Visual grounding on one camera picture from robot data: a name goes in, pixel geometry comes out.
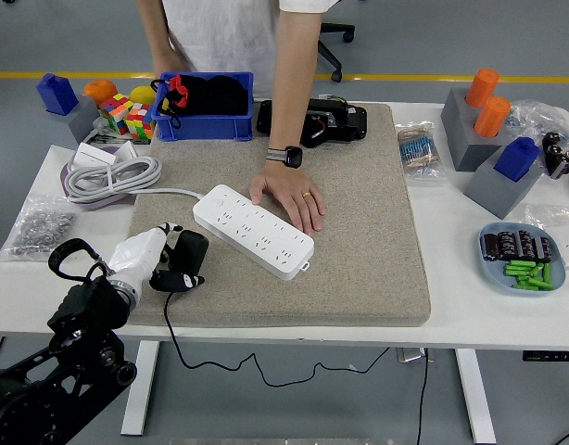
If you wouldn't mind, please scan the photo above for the hanging black cable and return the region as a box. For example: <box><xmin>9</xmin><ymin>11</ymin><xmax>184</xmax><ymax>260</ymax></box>
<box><xmin>416</xmin><ymin>347</ymin><xmax>429</xmax><ymax>445</ymax></box>

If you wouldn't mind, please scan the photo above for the blue plastic block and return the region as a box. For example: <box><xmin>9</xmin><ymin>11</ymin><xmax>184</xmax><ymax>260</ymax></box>
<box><xmin>492</xmin><ymin>135</ymin><xmax>542</xmax><ymax>182</ymax></box>
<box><xmin>35</xmin><ymin>72</ymin><xmax>80</xmax><ymax>116</ymax></box>

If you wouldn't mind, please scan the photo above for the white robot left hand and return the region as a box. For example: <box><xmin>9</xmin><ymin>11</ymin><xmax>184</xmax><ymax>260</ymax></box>
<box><xmin>106</xmin><ymin>222</ymin><xmax>206</xmax><ymax>294</ymax></box>

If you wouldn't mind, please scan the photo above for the person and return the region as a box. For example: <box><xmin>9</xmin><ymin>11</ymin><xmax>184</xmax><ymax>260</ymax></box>
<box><xmin>135</xmin><ymin>0</ymin><xmax>341</xmax><ymax>236</ymax></box>

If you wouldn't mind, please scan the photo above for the colourful puzzle cube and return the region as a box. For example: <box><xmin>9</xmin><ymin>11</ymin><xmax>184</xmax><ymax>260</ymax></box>
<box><xmin>124</xmin><ymin>102</ymin><xmax>157</xmax><ymax>141</ymax></box>
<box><xmin>97</xmin><ymin>93</ymin><xmax>133</xmax><ymax>135</ymax></box>

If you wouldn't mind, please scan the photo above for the large grey block holder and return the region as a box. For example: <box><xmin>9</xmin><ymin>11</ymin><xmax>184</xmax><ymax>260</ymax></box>
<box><xmin>440</xmin><ymin>86</ymin><xmax>512</xmax><ymax>172</ymax></box>

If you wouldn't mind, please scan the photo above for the black pouch with red trim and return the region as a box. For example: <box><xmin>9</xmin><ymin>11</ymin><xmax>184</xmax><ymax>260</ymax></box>
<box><xmin>149</xmin><ymin>72</ymin><xmax>249</xmax><ymax>129</ymax></box>

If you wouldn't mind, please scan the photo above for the black plug adapter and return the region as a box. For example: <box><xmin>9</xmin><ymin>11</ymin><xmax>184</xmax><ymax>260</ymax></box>
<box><xmin>166</xmin><ymin>229</ymin><xmax>210</xmax><ymax>279</ymax></box>

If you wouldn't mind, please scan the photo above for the white power strip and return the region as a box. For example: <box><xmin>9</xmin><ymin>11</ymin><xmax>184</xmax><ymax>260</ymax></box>
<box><xmin>193</xmin><ymin>184</ymin><xmax>315</xmax><ymax>281</ymax></box>

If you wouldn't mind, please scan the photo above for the orange round object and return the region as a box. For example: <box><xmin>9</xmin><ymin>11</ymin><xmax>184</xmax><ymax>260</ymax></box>
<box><xmin>83</xmin><ymin>79</ymin><xmax>119</xmax><ymax>108</ymax></box>

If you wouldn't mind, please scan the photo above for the purple plate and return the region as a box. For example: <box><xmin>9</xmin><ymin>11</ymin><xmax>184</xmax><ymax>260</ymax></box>
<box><xmin>59</xmin><ymin>143</ymin><xmax>138</xmax><ymax>212</ymax></box>

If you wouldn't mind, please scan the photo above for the black wristwatch with striped band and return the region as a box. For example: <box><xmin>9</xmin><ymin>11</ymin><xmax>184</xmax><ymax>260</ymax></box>
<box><xmin>265</xmin><ymin>145</ymin><xmax>304</xmax><ymax>169</ymax></box>

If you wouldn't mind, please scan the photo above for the black office chair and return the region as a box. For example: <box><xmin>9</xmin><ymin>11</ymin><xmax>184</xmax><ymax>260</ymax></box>
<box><xmin>314</xmin><ymin>21</ymin><xmax>356</xmax><ymax>83</ymax></box>

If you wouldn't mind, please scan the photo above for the person's right hand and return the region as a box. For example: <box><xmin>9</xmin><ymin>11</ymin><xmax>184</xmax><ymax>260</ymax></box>
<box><xmin>152</xmin><ymin>44</ymin><xmax>191</xmax><ymax>75</ymax></box>

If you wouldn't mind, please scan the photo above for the clear bag of small parts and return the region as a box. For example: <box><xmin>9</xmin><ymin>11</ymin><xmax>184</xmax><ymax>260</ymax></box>
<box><xmin>504</xmin><ymin>98</ymin><xmax>569</xmax><ymax>154</ymax></box>

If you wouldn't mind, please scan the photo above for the dark brown capacitor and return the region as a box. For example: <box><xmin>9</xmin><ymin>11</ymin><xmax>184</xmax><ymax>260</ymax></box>
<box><xmin>481</xmin><ymin>233</ymin><xmax>501</xmax><ymax>261</ymax></box>
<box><xmin>533</xmin><ymin>235</ymin><xmax>553</xmax><ymax>263</ymax></box>
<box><xmin>497</xmin><ymin>230</ymin><xmax>520</xmax><ymax>260</ymax></box>
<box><xmin>515</xmin><ymin>229</ymin><xmax>536</xmax><ymax>259</ymax></box>

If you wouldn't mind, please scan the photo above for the thin black plug cord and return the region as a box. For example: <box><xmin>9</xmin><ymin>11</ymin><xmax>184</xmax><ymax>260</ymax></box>
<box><xmin>163</xmin><ymin>290</ymin><xmax>390</xmax><ymax>388</ymax></box>

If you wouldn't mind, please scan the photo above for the person's left hand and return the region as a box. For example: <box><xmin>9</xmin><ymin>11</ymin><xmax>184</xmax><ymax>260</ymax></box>
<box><xmin>248</xmin><ymin>159</ymin><xmax>326</xmax><ymax>236</ymax></box>

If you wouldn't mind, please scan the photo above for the blue plastic bin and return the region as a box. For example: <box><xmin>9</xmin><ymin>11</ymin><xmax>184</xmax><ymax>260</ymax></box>
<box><xmin>153</xmin><ymin>70</ymin><xmax>255</xmax><ymax>142</ymax></box>

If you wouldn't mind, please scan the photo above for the light blue plate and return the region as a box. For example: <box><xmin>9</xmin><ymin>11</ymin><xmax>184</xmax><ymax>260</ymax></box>
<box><xmin>477</xmin><ymin>222</ymin><xmax>567</xmax><ymax>297</ymax></box>

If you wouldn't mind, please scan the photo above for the white flat box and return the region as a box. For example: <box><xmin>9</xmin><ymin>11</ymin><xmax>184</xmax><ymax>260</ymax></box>
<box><xmin>70</xmin><ymin>141</ymin><xmax>118</xmax><ymax>168</ymax></box>

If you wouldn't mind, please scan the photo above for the orange plastic cylinder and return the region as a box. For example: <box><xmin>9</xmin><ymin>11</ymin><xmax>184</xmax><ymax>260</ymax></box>
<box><xmin>473</xmin><ymin>95</ymin><xmax>512</xmax><ymax>138</ymax></box>
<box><xmin>464</xmin><ymin>68</ymin><xmax>500</xmax><ymax>108</ymax></box>

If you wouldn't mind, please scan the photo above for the metal bracket under table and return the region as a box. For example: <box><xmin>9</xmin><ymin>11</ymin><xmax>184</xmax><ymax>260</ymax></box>
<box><xmin>395</xmin><ymin>346</ymin><xmax>435</xmax><ymax>363</ymax></box>

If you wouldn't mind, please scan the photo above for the clear bag of metal nuts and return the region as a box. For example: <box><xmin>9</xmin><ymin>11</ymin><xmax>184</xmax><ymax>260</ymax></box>
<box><xmin>0</xmin><ymin>194</ymin><xmax>80</xmax><ymax>263</ymax></box>

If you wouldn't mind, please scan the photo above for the clear bag of resistors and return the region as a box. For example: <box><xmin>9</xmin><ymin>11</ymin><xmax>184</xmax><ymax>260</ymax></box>
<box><xmin>394</xmin><ymin>121</ymin><xmax>448</xmax><ymax>180</ymax></box>

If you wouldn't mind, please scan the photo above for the grey-brown mat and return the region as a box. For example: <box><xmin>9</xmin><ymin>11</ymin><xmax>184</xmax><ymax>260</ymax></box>
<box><xmin>110</xmin><ymin>101</ymin><xmax>432</xmax><ymax>328</ymax></box>

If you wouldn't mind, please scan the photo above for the yellow ball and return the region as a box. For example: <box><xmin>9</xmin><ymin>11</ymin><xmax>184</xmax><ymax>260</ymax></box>
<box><xmin>129</xmin><ymin>84</ymin><xmax>157</xmax><ymax>106</ymax></box>

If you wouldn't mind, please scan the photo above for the clear plastic bag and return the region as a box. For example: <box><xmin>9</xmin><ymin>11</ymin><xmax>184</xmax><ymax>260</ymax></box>
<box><xmin>524</xmin><ymin>202</ymin><xmax>569</xmax><ymax>270</ymax></box>

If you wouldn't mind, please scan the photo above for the black mechanical device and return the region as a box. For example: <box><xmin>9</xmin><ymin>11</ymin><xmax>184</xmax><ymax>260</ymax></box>
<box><xmin>256</xmin><ymin>95</ymin><xmax>369</xmax><ymax>149</ymax></box>

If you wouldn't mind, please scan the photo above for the small white card box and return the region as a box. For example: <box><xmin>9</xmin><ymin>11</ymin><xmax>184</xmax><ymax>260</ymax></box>
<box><xmin>113</xmin><ymin>140</ymin><xmax>138</xmax><ymax>161</ymax></box>

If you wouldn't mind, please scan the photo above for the black table control panel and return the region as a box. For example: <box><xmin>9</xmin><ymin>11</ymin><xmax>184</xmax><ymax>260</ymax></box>
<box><xmin>522</xmin><ymin>350</ymin><xmax>569</xmax><ymax>362</ymax></box>

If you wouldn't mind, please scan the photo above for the white table leg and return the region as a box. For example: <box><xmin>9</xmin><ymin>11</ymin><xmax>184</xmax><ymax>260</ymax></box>
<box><xmin>454</xmin><ymin>348</ymin><xmax>498</xmax><ymax>445</ymax></box>
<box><xmin>120</xmin><ymin>341</ymin><xmax>160</xmax><ymax>437</ymax></box>

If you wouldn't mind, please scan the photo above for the coiled white power cable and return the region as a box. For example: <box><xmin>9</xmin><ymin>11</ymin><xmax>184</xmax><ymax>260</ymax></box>
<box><xmin>64</xmin><ymin>156</ymin><xmax>207</xmax><ymax>205</ymax></box>

